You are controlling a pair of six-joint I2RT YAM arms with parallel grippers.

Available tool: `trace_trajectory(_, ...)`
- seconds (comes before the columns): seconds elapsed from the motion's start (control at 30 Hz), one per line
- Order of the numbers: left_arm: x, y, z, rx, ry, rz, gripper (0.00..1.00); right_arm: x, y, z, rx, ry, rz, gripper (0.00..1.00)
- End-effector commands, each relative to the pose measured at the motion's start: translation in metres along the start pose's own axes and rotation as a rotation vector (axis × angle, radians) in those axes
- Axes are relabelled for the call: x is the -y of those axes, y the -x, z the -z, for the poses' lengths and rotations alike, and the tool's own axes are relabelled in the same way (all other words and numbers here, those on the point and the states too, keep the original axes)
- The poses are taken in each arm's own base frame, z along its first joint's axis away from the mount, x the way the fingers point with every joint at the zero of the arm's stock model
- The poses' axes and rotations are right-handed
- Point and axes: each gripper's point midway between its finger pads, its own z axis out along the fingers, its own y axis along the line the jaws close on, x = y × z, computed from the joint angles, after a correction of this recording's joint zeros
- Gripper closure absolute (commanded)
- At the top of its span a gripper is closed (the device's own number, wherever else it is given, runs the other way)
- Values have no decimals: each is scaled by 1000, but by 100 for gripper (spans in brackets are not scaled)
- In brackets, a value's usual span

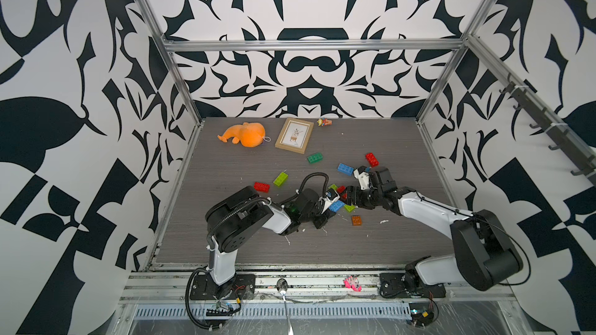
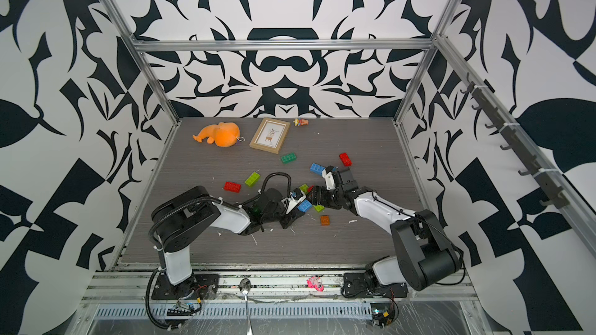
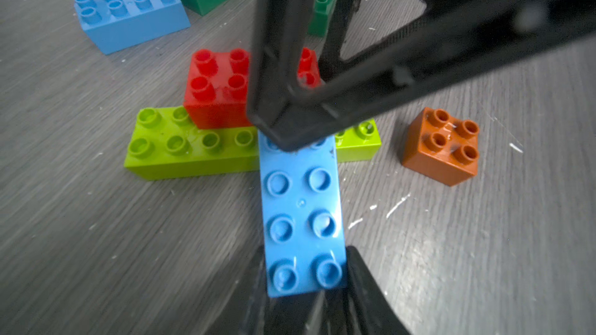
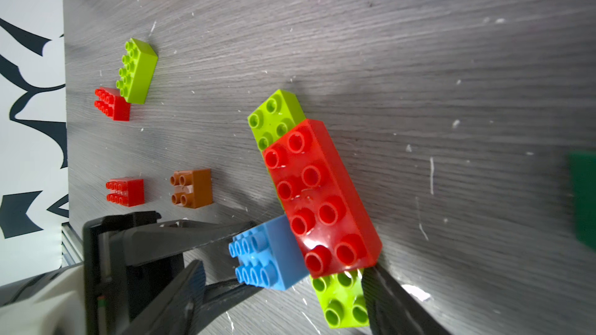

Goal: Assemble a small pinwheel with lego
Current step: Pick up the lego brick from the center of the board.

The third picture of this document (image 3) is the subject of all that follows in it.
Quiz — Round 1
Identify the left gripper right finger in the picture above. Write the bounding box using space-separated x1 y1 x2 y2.
325 246 410 335

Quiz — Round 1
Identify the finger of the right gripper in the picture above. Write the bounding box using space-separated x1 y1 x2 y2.
292 0 595 112
246 0 332 151

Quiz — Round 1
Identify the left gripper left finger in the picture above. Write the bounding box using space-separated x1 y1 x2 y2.
204 246 275 334

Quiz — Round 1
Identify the blue lego brick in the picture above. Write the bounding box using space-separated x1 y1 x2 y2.
74 0 190 54
258 133 347 298

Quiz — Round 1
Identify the red lego brick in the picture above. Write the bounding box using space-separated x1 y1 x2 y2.
182 46 323 130

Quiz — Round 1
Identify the lime lego brick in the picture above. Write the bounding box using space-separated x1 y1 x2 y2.
124 106 382 181

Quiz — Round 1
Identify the green lego brick by gripper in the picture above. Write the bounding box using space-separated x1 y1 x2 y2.
307 0 337 37

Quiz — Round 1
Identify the orange square lego right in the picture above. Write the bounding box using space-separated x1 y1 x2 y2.
401 107 481 186

